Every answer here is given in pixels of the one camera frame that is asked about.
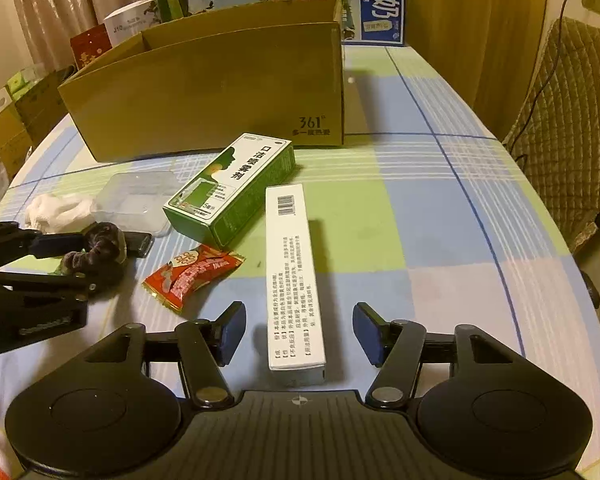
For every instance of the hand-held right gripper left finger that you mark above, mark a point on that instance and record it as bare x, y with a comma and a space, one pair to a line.
232, 332

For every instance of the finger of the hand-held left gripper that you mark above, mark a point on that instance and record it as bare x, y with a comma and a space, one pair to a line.
50, 245
55, 288

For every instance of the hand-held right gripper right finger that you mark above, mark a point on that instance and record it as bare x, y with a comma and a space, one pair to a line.
367, 332

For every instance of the brown hair scrunchie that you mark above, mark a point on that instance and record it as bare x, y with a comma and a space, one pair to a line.
105, 241

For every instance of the red snack packet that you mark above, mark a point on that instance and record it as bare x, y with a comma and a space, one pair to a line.
190, 275

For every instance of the long white box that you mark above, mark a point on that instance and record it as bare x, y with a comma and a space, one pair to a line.
290, 270

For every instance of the clear plastic container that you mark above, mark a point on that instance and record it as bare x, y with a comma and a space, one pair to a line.
130, 195

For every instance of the green medicine box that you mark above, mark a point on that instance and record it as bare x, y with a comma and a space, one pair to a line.
220, 195

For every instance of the brown cardboard box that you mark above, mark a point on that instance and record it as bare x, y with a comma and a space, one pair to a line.
205, 95

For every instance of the white crumpled tissue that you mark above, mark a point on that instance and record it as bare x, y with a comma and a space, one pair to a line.
55, 210

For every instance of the plain cardboard carton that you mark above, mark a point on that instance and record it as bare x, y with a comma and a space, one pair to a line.
35, 110

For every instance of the green tissue packs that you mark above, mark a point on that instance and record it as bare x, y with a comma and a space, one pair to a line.
25, 85

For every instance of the red gift box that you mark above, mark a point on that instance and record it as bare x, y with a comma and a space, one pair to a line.
90, 45

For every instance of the white appliance box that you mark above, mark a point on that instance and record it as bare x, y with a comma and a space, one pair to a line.
130, 20

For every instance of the beige curtain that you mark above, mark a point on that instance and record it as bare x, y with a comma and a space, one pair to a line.
45, 0

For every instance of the quilted chair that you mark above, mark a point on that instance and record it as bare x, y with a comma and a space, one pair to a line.
570, 135

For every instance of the wooden panel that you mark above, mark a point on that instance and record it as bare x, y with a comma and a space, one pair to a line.
475, 35

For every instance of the blue milk carton box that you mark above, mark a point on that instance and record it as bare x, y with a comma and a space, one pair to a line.
380, 0

